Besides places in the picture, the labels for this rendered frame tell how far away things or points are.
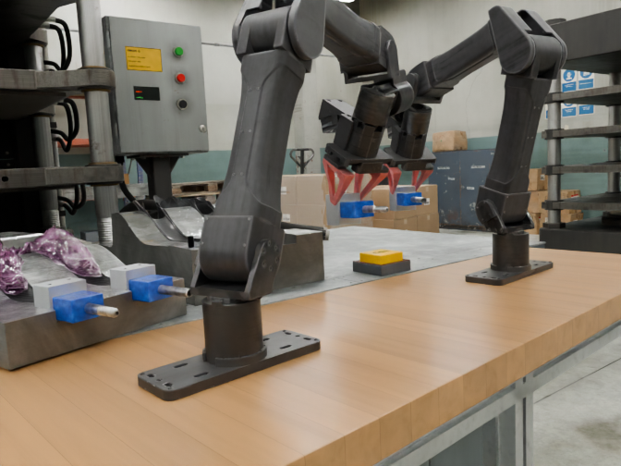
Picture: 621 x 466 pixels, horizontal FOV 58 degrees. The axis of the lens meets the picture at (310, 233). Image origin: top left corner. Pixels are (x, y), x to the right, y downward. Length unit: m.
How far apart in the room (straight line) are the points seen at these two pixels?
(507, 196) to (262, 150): 0.53
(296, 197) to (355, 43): 4.31
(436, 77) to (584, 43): 3.79
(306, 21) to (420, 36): 8.81
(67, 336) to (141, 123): 1.13
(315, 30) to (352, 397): 0.41
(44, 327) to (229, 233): 0.26
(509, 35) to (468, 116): 7.73
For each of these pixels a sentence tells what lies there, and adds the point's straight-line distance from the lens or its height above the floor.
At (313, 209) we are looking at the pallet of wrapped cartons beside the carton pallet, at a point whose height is 0.63.
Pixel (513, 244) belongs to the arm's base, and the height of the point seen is 0.86.
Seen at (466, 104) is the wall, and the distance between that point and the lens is 8.78.
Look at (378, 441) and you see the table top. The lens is 0.50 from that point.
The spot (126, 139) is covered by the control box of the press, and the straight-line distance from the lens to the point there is 1.77.
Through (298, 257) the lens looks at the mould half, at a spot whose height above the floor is 0.85.
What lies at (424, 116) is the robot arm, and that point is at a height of 1.10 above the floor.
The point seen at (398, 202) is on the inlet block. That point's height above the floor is 0.92.
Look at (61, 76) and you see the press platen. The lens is 1.64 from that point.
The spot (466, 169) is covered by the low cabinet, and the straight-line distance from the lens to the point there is 8.10.
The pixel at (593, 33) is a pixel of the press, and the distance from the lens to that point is 4.88.
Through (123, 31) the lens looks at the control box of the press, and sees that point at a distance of 1.82.
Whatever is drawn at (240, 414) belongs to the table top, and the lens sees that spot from 0.52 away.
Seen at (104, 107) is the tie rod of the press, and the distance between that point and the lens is 1.63.
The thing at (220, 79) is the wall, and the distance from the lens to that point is 8.69.
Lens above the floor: 1.01
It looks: 7 degrees down
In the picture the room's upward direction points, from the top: 3 degrees counter-clockwise
